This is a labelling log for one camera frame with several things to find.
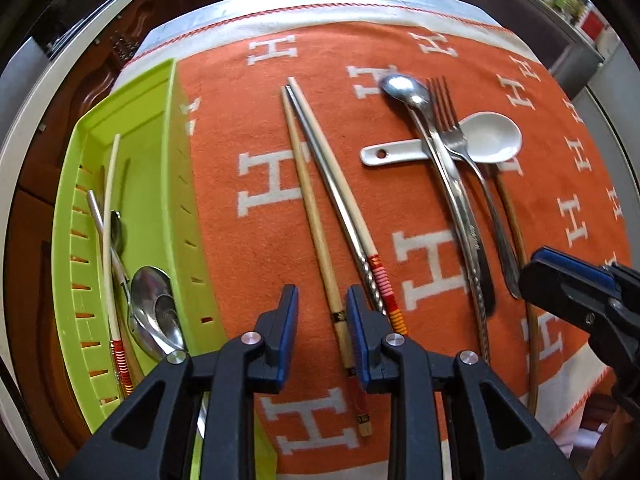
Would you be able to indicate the silver cabinet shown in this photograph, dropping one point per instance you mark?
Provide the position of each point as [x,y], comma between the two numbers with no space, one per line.
[525,20]

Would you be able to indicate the light blue tablecloth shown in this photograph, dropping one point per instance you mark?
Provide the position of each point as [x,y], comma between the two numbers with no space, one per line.
[225,10]

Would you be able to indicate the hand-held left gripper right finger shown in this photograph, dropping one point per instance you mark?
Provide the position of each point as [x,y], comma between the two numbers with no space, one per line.
[357,340]

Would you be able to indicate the white kitchen countertop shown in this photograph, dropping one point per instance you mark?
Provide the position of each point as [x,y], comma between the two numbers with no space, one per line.
[75,42]

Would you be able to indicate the ivory chopstick with red bands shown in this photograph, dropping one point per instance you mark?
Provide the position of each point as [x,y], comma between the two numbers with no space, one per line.
[387,295]
[107,270]

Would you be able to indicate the metal fork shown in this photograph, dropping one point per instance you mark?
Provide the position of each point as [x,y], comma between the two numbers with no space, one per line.
[502,255]

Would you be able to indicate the large metal spoon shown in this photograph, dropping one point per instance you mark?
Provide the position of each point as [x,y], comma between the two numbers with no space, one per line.
[150,290]

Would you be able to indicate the grey refrigerator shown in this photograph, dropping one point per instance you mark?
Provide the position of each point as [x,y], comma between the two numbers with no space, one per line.
[620,90]

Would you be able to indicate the light bamboo chopstick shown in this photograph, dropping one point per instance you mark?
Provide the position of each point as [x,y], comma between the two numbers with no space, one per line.
[310,200]

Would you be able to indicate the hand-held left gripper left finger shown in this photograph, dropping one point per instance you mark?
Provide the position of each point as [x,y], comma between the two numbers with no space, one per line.
[287,330]

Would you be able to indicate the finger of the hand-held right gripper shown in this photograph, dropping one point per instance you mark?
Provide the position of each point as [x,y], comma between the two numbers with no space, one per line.
[555,290]
[565,262]

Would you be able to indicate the white ceramic spoon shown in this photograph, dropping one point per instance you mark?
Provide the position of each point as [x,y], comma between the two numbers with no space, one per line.
[492,137]

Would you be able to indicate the orange patterned blanket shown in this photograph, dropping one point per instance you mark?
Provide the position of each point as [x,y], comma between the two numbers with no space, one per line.
[240,110]

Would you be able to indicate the brown wooden chopstick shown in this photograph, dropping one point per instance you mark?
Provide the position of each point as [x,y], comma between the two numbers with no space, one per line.
[136,367]
[533,355]

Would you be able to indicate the green label bottle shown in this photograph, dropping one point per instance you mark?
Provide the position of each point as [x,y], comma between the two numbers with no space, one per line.
[567,0]

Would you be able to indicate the green plastic utensil tray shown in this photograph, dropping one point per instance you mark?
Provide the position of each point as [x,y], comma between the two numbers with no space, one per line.
[150,150]

